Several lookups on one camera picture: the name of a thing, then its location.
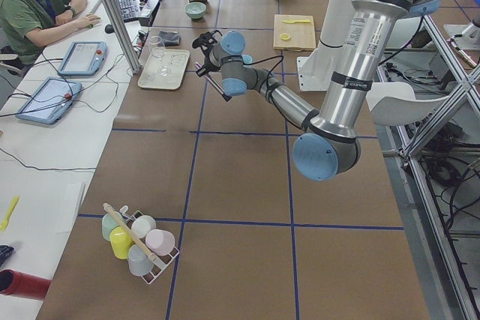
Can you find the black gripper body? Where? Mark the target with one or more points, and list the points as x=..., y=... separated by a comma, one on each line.
x=206, y=67

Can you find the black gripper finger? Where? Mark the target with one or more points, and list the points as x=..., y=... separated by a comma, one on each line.
x=201, y=71

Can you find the steel muddler black tip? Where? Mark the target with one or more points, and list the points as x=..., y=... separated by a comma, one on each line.
x=213, y=83

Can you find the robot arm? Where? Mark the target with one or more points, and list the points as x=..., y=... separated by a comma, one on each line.
x=328, y=145

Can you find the light blue cup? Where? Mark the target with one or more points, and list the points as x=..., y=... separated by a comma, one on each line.
x=247, y=60

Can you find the white cup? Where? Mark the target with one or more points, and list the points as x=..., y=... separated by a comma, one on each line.
x=143, y=225

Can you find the mint green cup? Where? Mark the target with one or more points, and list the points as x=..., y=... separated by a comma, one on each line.
x=107, y=225

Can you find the pink cup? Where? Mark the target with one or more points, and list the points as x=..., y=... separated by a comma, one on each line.
x=160, y=241

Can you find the yellow cup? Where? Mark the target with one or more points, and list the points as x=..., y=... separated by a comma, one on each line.
x=120, y=242

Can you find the pale blue grey cup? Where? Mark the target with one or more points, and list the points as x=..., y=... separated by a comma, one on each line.
x=138, y=262

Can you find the cream bear tray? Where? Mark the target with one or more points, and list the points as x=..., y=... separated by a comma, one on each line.
x=176, y=60

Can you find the grey folded cloth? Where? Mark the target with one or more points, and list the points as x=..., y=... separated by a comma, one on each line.
x=170, y=38

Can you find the clear wine glass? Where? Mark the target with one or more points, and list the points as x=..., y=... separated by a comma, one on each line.
x=157, y=50

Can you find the green bowl of ice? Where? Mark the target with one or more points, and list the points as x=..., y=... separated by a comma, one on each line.
x=195, y=10

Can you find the bamboo cutting board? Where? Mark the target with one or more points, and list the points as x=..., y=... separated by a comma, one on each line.
x=302, y=35

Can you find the black keyboard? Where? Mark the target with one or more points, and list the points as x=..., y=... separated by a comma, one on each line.
x=129, y=9

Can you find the black computer mouse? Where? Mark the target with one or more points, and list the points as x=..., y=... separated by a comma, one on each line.
x=109, y=29

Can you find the yellow plastic knife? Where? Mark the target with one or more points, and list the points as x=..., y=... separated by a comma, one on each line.
x=296, y=21

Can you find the blue teach pendant far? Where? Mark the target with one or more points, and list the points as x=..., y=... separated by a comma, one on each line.
x=83, y=58

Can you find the blue teach pendant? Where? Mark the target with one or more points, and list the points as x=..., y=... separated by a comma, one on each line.
x=50, y=101
x=83, y=58

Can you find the blue teach pendant near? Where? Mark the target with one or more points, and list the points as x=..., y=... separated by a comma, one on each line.
x=50, y=101

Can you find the person in green shirt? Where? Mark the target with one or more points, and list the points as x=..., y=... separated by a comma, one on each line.
x=32, y=25

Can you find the yellow plastic utensil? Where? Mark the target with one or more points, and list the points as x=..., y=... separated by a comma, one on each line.
x=6, y=218

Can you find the red cylinder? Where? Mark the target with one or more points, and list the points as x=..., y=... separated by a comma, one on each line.
x=21, y=285

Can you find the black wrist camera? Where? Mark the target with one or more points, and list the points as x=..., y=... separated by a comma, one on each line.
x=206, y=40

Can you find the aluminium frame post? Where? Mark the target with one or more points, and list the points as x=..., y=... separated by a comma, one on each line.
x=122, y=35

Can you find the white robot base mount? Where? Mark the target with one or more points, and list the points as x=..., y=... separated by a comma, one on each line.
x=315, y=71

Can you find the white wire cup rack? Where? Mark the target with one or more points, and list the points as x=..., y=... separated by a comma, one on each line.
x=125, y=220

